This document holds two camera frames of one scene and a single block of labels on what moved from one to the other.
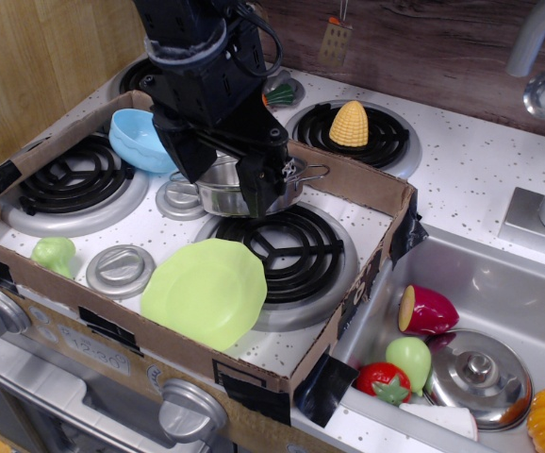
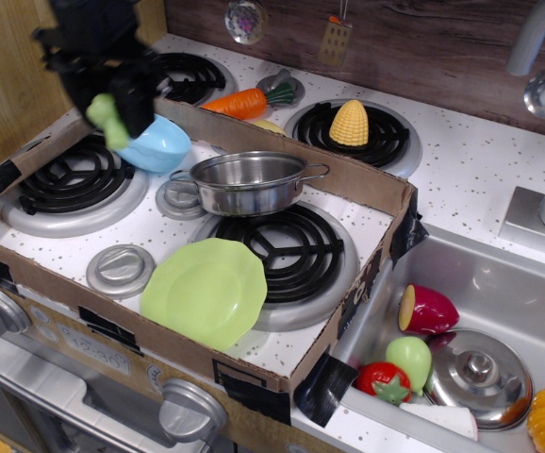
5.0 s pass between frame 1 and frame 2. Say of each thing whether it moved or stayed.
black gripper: moved
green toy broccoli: moved
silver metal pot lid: stayed
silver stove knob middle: stayed
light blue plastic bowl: stayed
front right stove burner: stayed
